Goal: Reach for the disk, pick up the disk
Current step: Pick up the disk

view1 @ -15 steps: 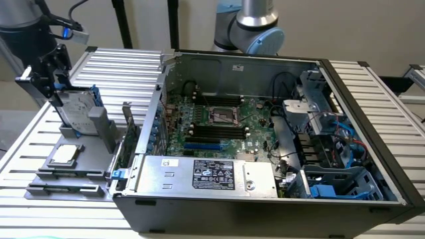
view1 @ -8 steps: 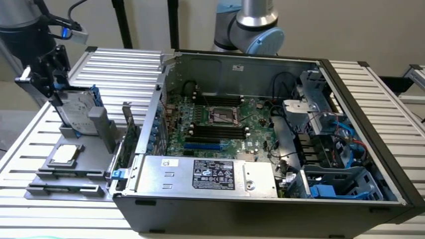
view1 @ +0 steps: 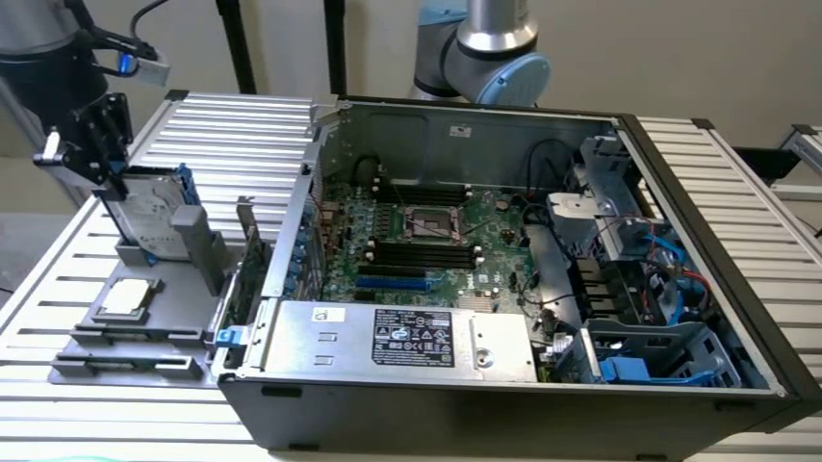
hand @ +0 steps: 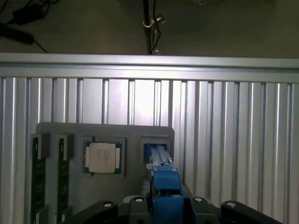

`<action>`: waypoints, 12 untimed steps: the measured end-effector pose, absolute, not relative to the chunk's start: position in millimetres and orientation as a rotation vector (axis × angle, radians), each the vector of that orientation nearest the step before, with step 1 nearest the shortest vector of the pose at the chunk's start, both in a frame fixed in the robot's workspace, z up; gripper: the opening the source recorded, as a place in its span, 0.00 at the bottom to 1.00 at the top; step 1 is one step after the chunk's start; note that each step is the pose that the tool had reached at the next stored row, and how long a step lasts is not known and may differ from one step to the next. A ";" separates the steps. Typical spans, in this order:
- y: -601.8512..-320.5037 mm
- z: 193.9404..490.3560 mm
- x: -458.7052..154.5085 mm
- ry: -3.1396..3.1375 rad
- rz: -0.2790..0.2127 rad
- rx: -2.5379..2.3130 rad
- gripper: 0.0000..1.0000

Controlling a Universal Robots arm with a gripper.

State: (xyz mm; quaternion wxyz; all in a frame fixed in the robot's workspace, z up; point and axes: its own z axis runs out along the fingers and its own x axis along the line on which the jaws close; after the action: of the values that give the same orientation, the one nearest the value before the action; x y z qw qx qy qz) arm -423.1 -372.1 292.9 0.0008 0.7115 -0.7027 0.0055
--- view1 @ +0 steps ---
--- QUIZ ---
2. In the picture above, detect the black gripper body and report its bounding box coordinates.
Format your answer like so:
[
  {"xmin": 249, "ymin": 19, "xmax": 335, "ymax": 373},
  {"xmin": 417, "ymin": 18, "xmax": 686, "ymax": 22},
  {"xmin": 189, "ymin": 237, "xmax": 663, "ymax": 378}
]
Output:
[{"xmin": 0, "ymin": 49, "xmax": 112, "ymax": 124}]

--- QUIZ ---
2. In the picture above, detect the silver disk with blue carrier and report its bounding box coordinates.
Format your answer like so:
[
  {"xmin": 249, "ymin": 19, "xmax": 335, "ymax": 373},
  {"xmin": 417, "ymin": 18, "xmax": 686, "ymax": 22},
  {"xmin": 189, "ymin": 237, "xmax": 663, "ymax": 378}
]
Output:
[{"xmin": 105, "ymin": 165, "xmax": 196, "ymax": 266}]

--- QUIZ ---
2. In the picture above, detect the metal disk bay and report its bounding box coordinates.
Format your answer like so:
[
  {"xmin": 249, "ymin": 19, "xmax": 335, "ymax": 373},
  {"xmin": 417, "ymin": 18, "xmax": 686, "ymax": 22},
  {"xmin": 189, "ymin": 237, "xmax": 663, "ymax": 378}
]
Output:
[{"xmin": 544, "ymin": 134, "xmax": 668, "ymax": 264}]

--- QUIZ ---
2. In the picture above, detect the black stand pole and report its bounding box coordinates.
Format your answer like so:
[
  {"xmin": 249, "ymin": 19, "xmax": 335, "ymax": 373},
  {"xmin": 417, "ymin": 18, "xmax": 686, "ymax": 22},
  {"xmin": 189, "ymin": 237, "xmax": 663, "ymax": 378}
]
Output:
[
  {"xmin": 214, "ymin": 0, "xmax": 259, "ymax": 95},
  {"xmin": 323, "ymin": 0, "xmax": 349, "ymax": 95}
]

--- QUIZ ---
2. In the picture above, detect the silver CPU chip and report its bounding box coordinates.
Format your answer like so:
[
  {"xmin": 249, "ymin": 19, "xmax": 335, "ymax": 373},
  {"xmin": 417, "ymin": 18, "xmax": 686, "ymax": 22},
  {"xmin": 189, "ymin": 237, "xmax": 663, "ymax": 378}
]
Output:
[{"xmin": 94, "ymin": 277, "xmax": 161, "ymax": 322}]

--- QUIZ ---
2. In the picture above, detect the green graphics card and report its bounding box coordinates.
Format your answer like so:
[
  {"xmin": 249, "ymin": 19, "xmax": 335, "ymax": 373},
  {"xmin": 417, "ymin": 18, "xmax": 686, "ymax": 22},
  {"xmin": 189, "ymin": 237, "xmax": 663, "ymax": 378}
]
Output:
[{"xmin": 214, "ymin": 194, "xmax": 279, "ymax": 339}]

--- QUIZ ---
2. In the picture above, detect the grey parts rack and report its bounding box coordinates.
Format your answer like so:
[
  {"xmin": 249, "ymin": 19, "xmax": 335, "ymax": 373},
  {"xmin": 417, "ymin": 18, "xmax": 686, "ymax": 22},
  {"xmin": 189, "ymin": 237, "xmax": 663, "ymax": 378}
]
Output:
[{"xmin": 48, "ymin": 194, "xmax": 226, "ymax": 386}]

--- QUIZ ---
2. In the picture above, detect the dark RAM stick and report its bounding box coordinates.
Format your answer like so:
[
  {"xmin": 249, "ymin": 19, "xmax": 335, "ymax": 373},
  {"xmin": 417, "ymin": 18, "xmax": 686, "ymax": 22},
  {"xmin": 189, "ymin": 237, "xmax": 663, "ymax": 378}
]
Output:
[
  {"xmin": 70, "ymin": 325, "xmax": 201, "ymax": 344},
  {"xmin": 53, "ymin": 353, "xmax": 205, "ymax": 381}
]

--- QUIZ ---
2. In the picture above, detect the blue card latch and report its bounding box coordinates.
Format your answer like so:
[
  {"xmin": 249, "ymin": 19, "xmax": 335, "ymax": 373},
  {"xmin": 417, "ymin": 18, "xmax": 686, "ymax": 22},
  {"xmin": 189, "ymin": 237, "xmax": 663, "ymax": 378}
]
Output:
[{"xmin": 216, "ymin": 325, "xmax": 248, "ymax": 349}]

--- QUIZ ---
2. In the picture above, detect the black expansion slot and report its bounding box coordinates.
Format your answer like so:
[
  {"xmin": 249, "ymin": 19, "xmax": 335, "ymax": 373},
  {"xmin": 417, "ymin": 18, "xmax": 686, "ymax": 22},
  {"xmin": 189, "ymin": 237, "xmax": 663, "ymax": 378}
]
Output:
[{"xmin": 357, "ymin": 265, "xmax": 428, "ymax": 278}]

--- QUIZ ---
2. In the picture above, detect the CPU socket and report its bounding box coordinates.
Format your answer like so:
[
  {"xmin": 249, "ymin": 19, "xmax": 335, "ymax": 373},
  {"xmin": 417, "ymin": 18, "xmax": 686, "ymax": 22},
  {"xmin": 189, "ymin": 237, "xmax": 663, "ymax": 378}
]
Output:
[{"xmin": 397, "ymin": 205, "xmax": 464, "ymax": 244}]

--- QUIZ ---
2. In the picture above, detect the blue expansion slot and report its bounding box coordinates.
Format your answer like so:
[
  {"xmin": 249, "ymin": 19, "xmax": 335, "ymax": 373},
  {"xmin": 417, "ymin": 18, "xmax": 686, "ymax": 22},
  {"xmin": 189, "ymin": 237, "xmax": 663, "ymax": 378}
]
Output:
[{"xmin": 356, "ymin": 275, "xmax": 429, "ymax": 293}]

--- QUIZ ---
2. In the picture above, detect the silver power supply unit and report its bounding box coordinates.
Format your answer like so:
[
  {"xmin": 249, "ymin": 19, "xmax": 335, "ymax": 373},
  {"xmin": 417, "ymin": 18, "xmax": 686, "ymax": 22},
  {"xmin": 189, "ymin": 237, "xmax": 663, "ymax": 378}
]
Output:
[{"xmin": 259, "ymin": 300, "xmax": 539, "ymax": 384}]

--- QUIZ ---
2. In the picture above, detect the green motherboard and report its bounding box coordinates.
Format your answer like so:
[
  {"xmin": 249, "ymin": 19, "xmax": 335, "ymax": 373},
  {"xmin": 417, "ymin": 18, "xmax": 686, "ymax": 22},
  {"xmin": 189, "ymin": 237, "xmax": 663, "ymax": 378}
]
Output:
[{"xmin": 313, "ymin": 182, "xmax": 579, "ymax": 348}]

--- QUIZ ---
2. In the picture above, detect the silver chipset heat sink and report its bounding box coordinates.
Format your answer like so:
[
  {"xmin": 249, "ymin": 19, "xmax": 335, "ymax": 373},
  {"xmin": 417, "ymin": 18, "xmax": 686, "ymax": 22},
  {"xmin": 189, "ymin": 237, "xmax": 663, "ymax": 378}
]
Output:
[{"xmin": 459, "ymin": 295, "xmax": 503, "ymax": 315}]

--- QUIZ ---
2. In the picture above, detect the black open PC case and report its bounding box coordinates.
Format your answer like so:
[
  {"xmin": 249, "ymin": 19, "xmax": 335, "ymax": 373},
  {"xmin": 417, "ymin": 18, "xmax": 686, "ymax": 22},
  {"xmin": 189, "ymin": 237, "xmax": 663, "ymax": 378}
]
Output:
[{"xmin": 214, "ymin": 93, "xmax": 804, "ymax": 451}]

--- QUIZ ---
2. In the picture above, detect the grey plastic drive cage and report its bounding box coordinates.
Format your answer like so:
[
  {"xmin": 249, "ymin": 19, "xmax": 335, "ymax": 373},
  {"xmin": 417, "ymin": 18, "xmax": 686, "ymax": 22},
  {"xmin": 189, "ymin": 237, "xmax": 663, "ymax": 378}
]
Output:
[{"xmin": 564, "ymin": 317, "xmax": 750, "ymax": 389}]

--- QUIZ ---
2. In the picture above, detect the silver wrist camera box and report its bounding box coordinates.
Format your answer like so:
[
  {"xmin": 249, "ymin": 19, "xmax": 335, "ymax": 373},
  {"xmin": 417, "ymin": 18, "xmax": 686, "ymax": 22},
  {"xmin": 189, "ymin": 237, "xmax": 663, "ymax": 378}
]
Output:
[{"xmin": 94, "ymin": 29, "xmax": 173, "ymax": 89}]

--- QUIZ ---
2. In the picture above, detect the black camera cable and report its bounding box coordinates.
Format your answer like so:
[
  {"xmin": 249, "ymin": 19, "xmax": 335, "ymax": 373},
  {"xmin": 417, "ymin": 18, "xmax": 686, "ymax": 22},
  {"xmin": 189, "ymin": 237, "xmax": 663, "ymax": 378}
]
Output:
[{"xmin": 129, "ymin": 0, "xmax": 178, "ymax": 45}]

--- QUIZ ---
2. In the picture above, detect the black looped wire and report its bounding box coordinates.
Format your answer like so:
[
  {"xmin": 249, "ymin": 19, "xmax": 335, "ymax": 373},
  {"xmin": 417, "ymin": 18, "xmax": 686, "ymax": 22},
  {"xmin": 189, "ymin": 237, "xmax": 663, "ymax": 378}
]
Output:
[{"xmin": 524, "ymin": 138, "xmax": 575, "ymax": 194}]

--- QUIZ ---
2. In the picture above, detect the grey metal bracket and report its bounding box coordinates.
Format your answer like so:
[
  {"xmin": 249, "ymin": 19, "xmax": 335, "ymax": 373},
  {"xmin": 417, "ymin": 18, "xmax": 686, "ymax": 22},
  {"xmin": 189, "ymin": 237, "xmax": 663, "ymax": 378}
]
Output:
[{"xmin": 525, "ymin": 222, "xmax": 580, "ymax": 305}]

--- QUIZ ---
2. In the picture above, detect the blue wire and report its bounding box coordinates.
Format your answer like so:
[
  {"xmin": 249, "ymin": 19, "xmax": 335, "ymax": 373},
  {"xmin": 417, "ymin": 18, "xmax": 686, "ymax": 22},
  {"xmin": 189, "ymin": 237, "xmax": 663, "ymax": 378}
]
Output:
[{"xmin": 640, "ymin": 229, "xmax": 708, "ymax": 320}]

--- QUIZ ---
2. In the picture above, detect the red wire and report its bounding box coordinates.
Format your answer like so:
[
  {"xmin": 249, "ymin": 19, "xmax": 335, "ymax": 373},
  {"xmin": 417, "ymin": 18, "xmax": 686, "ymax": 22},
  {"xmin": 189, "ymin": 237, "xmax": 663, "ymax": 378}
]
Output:
[{"xmin": 667, "ymin": 267, "xmax": 715, "ymax": 320}]

